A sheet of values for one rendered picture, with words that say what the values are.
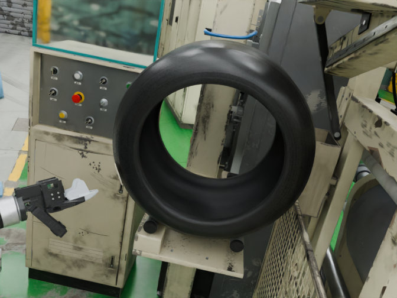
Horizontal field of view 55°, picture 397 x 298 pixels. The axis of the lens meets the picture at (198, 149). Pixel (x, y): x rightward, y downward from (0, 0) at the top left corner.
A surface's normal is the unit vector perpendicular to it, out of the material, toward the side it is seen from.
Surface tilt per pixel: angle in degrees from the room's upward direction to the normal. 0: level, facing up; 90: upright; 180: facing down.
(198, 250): 0
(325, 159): 90
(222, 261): 0
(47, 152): 90
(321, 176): 90
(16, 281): 0
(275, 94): 81
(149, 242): 90
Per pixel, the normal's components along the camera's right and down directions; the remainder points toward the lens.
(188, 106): 0.23, 0.40
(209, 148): -0.10, 0.34
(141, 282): 0.18, -0.92
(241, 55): 0.14, -0.43
